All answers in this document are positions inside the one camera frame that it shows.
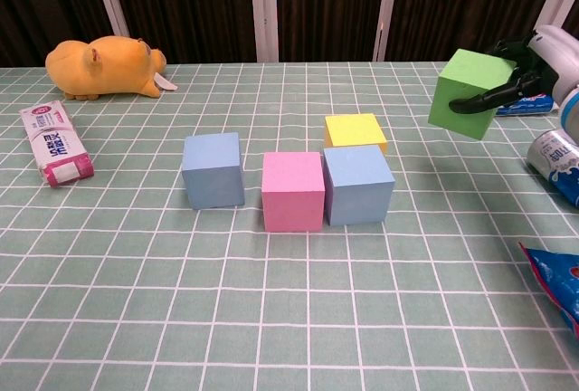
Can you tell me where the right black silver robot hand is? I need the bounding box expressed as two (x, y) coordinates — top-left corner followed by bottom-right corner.
(447, 24), (579, 116)

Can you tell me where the green foam cube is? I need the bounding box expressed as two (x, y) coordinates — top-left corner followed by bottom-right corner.
(427, 48), (518, 141)

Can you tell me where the yellow foam cube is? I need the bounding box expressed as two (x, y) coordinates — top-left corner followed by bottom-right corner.
(323, 112), (389, 157)

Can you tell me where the blue foam cube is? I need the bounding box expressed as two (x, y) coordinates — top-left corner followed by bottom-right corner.
(321, 144), (395, 227)
(181, 131), (246, 211)

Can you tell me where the pink foam cube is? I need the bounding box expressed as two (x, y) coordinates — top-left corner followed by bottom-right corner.
(261, 151), (327, 233)

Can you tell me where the blue white toothpaste tube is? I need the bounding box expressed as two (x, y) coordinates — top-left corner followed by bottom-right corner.
(495, 91), (562, 116)

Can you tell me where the blue white drink can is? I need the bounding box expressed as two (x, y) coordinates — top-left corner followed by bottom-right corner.
(526, 128), (579, 209)

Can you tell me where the blue snack bag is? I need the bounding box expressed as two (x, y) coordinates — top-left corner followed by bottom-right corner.
(517, 241), (579, 342)

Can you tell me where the dark brown curtain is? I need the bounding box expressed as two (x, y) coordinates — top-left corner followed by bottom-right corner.
(0, 0), (579, 69)

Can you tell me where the green white checked tablecloth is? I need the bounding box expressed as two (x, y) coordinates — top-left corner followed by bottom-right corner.
(0, 61), (579, 391)

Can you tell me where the yellow plush animal toy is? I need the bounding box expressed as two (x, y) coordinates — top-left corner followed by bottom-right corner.
(44, 35), (178, 101)

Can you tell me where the white pink toothpaste box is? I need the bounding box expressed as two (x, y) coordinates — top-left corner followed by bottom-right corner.
(18, 100), (95, 189)

